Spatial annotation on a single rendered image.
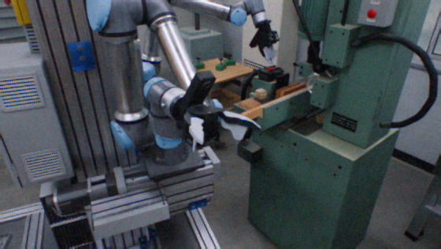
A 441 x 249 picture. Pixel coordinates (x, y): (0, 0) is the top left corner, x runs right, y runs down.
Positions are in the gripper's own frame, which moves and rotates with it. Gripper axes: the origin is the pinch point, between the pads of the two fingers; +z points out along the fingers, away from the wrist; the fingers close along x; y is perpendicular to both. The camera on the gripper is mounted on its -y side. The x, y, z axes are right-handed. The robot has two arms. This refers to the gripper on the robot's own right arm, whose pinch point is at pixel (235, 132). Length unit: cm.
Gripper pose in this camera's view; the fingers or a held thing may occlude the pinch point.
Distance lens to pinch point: 61.2
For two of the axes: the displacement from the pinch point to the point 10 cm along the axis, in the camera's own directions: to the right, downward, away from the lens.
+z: 6.0, 4.0, -6.9
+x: -7.9, 1.8, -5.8
